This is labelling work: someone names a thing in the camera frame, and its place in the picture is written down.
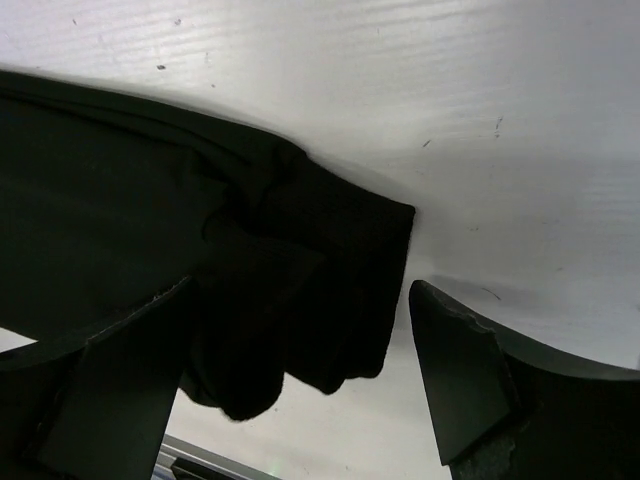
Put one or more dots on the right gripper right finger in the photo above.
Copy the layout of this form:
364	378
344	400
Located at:
505	406

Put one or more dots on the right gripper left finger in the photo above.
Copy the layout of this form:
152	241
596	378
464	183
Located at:
95	402

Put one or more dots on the black trousers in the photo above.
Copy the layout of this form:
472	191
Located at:
108	199

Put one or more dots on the aluminium frame rail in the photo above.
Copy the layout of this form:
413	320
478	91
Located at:
178	459

